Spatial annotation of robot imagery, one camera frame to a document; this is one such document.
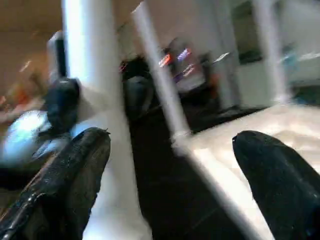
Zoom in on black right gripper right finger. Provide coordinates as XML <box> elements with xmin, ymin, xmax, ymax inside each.
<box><xmin>231</xmin><ymin>130</ymin><xmax>320</xmax><ymax>240</ymax></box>

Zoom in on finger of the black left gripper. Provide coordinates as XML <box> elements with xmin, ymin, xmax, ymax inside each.
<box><xmin>123</xmin><ymin>76</ymin><xmax>154</xmax><ymax>121</ymax></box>

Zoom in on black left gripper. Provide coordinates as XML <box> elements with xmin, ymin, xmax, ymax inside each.
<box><xmin>32</xmin><ymin>76</ymin><xmax>81</xmax><ymax>163</ymax></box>

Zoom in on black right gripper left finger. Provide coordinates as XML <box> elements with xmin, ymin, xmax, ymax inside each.
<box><xmin>0</xmin><ymin>126</ymin><xmax>112</xmax><ymax>240</ymax></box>

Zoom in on white plastic table leg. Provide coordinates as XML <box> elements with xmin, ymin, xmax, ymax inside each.
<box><xmin>131</xmin><ymin>2</ymin><xmax>192</xmax><ymax>151</ymax></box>
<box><xmin>252</xmin><ymin>0</ymin><xmax>290</xmax><ymax>102</ymax></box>
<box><xmin>62</xmin><ymin>0</ymin><xmax>153</xmax><ymax>240</ymax></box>

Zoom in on white plastic table top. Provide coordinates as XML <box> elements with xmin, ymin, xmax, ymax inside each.
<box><xmin>172</xmin><ymin>101</ymin><xmax>320</xmax><ymax>240</ymax></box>

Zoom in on black shiny table mat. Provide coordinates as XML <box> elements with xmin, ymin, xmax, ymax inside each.
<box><xmin>119</xmin><ymin>54</ymin><xmax>263</xmax><ymax>240</ymax></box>

